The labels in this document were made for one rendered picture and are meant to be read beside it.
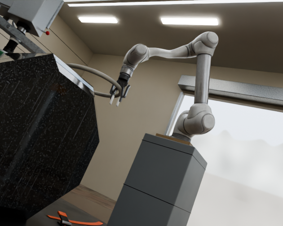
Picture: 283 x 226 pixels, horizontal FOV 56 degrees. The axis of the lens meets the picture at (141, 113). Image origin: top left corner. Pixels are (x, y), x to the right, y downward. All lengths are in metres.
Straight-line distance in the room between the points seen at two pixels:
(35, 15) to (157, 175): 1.43
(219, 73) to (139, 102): 2.22
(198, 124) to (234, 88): 4.57
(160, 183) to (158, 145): 0.27
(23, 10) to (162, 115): 5.18
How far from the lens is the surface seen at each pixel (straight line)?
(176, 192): 1.77
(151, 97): 7.27
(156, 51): 1.90
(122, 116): 7.40
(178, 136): 2.01
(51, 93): 1.44
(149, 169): 1.87
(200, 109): 1.88
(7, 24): 2.25
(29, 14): 2.20
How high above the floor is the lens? 0.39
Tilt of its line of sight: 16 degrees up
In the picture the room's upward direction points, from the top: 23 degrees clockwise
